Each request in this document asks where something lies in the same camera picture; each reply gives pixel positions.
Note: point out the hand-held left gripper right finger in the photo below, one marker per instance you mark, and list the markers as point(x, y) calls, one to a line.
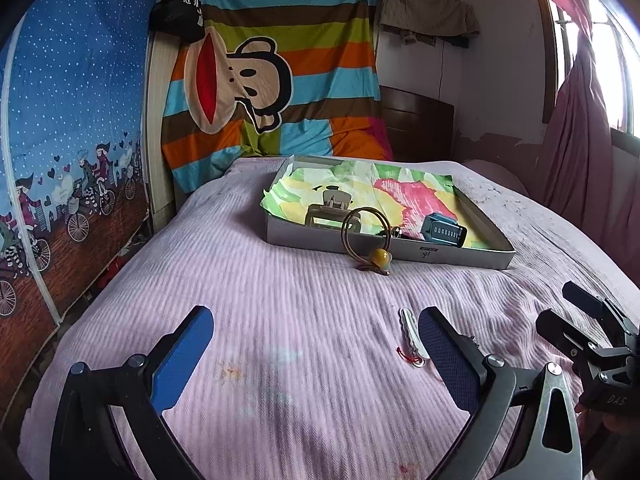
point(450, 360)

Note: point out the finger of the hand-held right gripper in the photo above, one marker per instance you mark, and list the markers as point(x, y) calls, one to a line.
point(587, 302)
point(562, 335)

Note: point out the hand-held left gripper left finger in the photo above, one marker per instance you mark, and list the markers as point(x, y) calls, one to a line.
point(182, 360)

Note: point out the white hair clip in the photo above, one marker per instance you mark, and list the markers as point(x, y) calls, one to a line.
point(412, 332)

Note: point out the grey shallow cardboard tray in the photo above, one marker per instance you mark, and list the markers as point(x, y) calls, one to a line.
point(450, 255)

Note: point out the blue wrist watch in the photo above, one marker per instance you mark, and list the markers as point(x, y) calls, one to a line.
point(442, 232)

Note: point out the beige hair claw clip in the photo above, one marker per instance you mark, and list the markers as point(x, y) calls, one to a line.
point(332, 210)

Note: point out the person's right hand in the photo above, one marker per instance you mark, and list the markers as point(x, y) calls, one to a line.
point(600, 430)

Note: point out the pink pillow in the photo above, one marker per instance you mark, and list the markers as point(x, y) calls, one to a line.
point(500, 175)

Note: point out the pink curtain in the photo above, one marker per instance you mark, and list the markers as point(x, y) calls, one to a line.
point(580, 135)

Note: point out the colourful cartoon cloth lining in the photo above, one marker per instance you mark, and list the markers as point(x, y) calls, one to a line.
point(400, 195)

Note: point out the beige wooden board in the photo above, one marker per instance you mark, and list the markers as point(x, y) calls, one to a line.
point(157, 150)

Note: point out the window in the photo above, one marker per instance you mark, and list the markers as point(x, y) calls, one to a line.
point(620, 85)

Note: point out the dark wooden headboard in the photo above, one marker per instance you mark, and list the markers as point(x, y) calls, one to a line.
point(420, 125)

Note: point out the blue printed fabric wardrobe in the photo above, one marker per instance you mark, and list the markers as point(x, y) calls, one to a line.
point(65, 135)

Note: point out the striped monkey print sheet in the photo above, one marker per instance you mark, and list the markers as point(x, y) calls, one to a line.
point(310, 70)

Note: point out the olive hanging cloth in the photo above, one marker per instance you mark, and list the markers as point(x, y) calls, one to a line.
point(425, 12)

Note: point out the black hanging bag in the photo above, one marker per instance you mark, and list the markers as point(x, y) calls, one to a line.
point(175, 10)

